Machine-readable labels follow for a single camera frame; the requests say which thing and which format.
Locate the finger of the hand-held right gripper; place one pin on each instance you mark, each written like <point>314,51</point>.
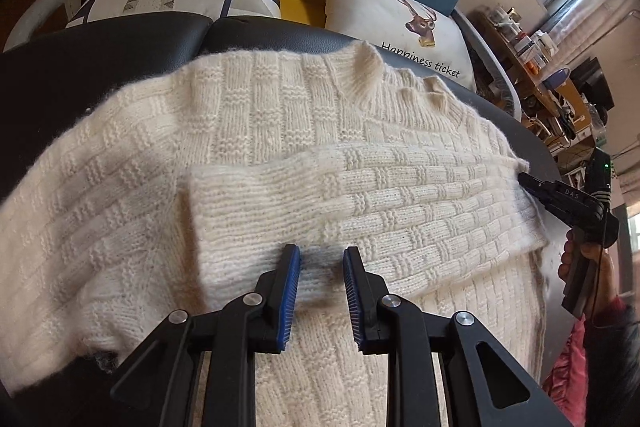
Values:
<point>530,183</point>

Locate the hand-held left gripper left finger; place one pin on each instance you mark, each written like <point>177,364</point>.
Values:
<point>290,302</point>

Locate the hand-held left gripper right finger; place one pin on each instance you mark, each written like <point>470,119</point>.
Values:
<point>352,302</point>

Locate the cream knit sweater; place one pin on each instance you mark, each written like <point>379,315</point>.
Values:
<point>250,132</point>

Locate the person's right forearm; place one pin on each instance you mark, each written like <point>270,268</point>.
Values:
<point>617,322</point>

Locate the person's right hand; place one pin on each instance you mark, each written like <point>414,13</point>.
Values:
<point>566,262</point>

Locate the wooden desk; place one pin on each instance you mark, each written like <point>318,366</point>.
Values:
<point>537,94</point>

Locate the black monitor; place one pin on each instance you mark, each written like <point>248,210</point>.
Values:
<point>592,82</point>

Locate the pile of small boxes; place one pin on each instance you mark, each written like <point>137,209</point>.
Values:
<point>525,47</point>

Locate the pink ruffled cloth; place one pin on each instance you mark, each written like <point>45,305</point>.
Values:
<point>565,367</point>

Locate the sheer curtain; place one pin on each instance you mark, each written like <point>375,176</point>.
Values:
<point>600,22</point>

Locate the deer print pillow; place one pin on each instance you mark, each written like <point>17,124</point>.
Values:
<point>370,7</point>

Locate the black leather ottoman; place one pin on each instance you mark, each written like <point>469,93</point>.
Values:
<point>75,67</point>

